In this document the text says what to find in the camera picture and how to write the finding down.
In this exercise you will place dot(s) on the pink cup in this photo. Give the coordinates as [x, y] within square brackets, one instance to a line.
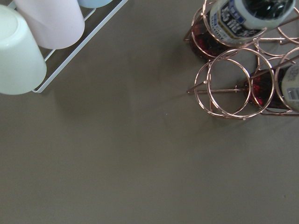
[55, 24]

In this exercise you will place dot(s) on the tea bottle white cap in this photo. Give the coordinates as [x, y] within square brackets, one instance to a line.
[226, 24]

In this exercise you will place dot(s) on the white cup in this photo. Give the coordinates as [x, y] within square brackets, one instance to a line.
[22, 66]

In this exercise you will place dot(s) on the blue cup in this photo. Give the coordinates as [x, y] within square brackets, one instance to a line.
[93, 3]

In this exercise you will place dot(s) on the copper wire bottle basket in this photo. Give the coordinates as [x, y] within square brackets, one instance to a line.
[223, 85]

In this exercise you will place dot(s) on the white cup rack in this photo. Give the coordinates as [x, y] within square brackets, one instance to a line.
[57, 59]

